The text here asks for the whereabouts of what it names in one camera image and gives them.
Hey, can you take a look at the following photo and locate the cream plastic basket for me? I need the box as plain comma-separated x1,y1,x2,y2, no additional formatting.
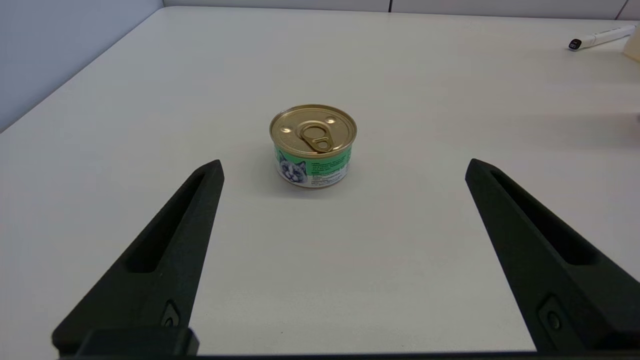
623,35,640,63

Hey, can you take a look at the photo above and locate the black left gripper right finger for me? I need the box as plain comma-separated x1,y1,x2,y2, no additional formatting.
465,158,640,353

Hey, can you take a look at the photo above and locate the green cat food tin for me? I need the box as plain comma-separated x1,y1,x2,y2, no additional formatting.
269,104,358,189

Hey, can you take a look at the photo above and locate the white black-capped marker pen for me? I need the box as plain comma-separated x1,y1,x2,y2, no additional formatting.
568,25,637,51

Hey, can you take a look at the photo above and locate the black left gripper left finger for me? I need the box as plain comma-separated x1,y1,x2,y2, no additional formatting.
51,159,225,353

